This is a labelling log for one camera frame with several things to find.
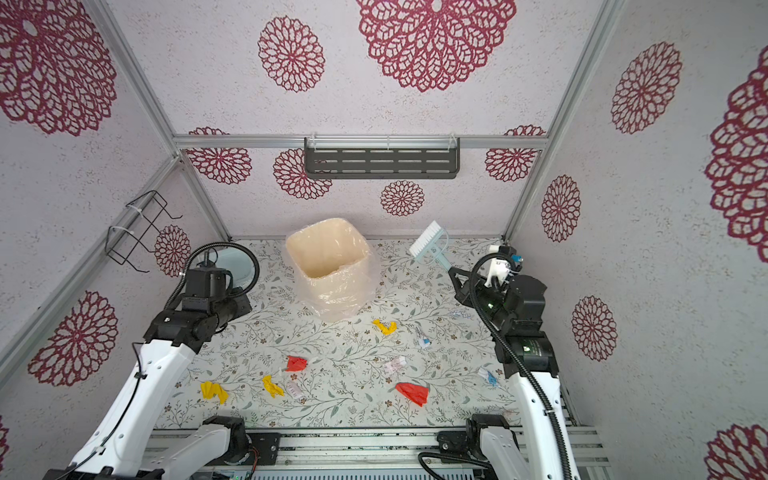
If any yellow paper scrap left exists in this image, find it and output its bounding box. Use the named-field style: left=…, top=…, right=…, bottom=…
left=200, top=381, right=229, bottom=405

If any yellow paper scrap middle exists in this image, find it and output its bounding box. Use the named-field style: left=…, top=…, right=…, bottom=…
left=262, top=375, right=285, bottom=398

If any white pink scrap near yellow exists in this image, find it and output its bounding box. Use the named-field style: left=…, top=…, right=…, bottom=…
left=286, top=381, right=305, bottom=401

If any red paper scrap small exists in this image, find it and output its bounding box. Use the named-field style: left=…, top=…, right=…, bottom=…
left=285, top=356, right=308, bottom=372

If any light blue white brush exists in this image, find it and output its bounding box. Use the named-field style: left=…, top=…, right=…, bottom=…
left=408, top=221, right=452, bottom=272

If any yellow paper scrap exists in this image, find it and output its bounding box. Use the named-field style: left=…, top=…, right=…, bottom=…
left=373, top=319, right=398, bottom=336
left=200, top=381, right=229, bottom=405
left=262, top=375, right=285, bottom=398

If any yellow paper scrap far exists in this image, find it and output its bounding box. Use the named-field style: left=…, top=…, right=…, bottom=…
left=373, top=319, right=398, bottom=336

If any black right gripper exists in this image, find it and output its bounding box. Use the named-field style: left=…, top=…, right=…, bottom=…
left=451, top=267, right=512, bottom=338

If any cream bin with plastic liner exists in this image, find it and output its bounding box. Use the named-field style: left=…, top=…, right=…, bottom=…
left=284, top=218, right=381, bottom=322

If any red paper scrap large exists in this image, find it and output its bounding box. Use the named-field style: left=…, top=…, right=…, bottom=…
left=395, top=382, right=429, bottom=407

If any dark grey wall shelf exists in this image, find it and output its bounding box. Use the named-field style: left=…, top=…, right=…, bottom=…
left=304, top=137, right=461, bottom=180

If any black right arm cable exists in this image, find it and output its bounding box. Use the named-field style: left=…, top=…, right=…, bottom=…
left=417, top=253, right=574, bottom=480

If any pink white paper scrap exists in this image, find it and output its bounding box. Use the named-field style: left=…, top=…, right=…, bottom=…
left=383, top=356, right=407, bottom=376

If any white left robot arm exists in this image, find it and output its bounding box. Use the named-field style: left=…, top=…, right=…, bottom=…
left=45, top=264, right=250, bottom=479

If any blue white scrap right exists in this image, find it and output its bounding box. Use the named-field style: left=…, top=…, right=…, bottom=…
left=477, top=368, right=498, bottom=387

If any light blue plastic dustpan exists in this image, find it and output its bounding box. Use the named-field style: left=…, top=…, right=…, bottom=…
left=214, top=245, right=258, bottom=291

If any black wire wall basket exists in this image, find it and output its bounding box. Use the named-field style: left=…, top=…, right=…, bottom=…
left=103, top=189, right=182, bottom=274

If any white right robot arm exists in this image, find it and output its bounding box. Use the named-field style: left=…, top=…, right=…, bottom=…
left=448, top=267, right=580, bottom=479

